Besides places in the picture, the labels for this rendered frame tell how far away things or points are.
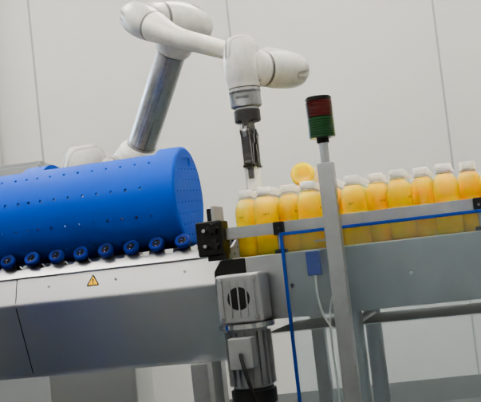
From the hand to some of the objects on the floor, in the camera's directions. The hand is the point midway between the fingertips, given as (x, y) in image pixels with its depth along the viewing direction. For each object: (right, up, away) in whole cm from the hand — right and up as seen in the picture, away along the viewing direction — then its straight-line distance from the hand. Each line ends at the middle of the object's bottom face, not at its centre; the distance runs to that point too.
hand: (254, 179), depth 283 cm
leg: (-8, -113, -13) cm, 114 cm away
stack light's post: (+28, -106, -51) cm, 121 cm away
